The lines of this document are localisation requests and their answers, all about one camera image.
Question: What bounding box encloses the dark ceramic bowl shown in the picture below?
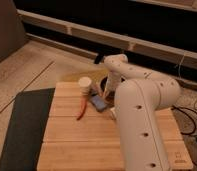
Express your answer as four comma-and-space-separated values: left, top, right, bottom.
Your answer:
100, 77, 124, 101

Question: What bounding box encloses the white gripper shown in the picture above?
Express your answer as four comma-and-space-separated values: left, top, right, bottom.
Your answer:
103, 73, 121, 98

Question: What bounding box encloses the blue sponge block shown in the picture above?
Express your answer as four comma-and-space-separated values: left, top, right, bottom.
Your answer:
90, 95, 107, 112

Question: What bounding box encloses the black cable on floor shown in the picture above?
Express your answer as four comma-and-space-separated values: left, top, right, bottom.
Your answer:
171, 95, 197, 171

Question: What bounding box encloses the grey sofa corner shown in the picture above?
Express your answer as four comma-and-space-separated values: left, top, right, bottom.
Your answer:
0, 0, 27, 62

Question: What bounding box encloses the white paper cup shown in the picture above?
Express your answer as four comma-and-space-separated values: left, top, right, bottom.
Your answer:
78, 77, 92, 95

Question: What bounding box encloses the dark floor mat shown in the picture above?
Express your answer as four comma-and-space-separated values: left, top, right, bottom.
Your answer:
0, 88, 55, 171

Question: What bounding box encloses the wooden shelf rail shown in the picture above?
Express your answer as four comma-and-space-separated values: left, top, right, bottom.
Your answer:
17, 9, 197, 69

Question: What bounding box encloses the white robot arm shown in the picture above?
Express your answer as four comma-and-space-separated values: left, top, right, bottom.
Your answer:
104, 54, 180, 171

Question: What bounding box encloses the orange carrot toy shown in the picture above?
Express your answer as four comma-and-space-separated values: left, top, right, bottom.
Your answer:
76, 96, 87, 120

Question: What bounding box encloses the white packaged bottle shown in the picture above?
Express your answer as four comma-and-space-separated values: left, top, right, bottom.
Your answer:
109, 107, 116, 120

